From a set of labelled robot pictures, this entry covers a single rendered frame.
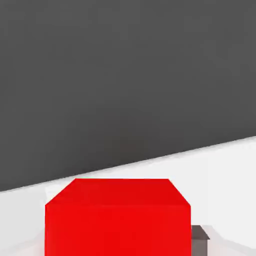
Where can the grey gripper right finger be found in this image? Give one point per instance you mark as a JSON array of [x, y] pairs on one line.
[[199, 244]]

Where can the small red cube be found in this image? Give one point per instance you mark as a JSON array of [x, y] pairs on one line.
[[118, 220]]

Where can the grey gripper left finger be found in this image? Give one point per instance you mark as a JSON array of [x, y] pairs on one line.
[[38, 248]]

